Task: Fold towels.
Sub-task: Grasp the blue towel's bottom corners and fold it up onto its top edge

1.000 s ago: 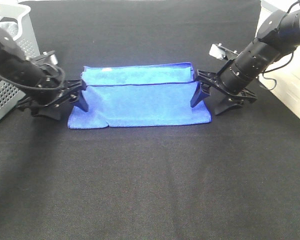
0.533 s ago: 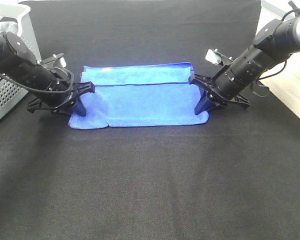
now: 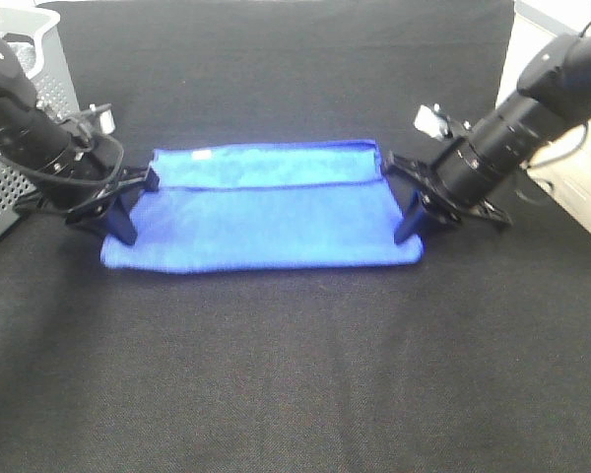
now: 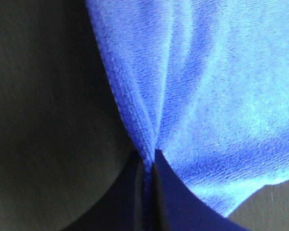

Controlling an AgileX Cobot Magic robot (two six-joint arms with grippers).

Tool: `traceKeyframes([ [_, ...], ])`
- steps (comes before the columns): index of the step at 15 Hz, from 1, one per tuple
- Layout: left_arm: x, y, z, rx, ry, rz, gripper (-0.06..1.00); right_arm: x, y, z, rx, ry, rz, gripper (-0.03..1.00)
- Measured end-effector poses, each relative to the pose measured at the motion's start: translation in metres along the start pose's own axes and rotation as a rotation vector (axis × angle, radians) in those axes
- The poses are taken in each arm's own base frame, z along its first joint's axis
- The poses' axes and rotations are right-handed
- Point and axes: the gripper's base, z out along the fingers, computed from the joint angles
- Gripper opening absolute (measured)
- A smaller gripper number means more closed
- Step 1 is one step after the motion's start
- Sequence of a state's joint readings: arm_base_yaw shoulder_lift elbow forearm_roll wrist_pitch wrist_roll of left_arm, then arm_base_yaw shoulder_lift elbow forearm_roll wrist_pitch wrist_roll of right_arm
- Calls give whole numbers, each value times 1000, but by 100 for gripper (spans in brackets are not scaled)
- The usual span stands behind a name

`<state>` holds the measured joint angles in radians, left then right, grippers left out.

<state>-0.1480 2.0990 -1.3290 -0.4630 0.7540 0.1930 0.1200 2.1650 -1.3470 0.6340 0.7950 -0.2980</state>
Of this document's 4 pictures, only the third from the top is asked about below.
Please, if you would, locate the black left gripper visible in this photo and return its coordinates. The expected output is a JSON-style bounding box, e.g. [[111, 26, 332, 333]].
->
[[27, 142, 160, 245]]

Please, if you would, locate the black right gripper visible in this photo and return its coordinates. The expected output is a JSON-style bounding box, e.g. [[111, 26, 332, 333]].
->
[[382, 151, 512, 244]]

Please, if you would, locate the blue microfiber towel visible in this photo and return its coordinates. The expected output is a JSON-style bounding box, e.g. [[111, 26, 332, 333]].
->
[[100, 140, 424, 274]]

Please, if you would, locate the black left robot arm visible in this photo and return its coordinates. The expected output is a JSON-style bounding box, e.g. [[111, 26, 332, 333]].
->
[[0, 38, 159, 245]]

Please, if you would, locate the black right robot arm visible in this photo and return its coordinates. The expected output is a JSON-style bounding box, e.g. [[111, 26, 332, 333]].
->
[[381, 34, 591, 244]]

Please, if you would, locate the white plastic storage crate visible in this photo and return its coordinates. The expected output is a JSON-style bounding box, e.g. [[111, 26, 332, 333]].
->
[[495, 0, 591, 234]]

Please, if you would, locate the black tablecloth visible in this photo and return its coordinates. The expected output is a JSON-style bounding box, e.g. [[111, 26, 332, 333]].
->
[[0, 1, 591, 472]]

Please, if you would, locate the grey cloth in basket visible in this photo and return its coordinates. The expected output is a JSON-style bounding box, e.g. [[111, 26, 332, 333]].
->
[[9, 41, 36, 78]]

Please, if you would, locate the grey perforated plastic basket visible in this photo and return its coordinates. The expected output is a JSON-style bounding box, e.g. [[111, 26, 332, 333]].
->
[[0, 4, 83, 255]]

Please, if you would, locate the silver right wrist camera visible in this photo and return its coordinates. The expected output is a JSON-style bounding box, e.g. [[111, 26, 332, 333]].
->
[[413, 103, 454, 141]]

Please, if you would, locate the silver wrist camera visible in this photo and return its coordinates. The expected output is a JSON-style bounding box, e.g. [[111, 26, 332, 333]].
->
[[413, 103, 454, 141], [90, 103, 115, 135]]

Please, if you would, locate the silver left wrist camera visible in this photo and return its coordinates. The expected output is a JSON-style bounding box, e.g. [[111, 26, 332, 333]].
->
[[90, 103, 115, 135]]

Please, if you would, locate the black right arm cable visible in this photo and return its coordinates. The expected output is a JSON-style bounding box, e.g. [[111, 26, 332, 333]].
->
[[516, 0, 591, 203]]

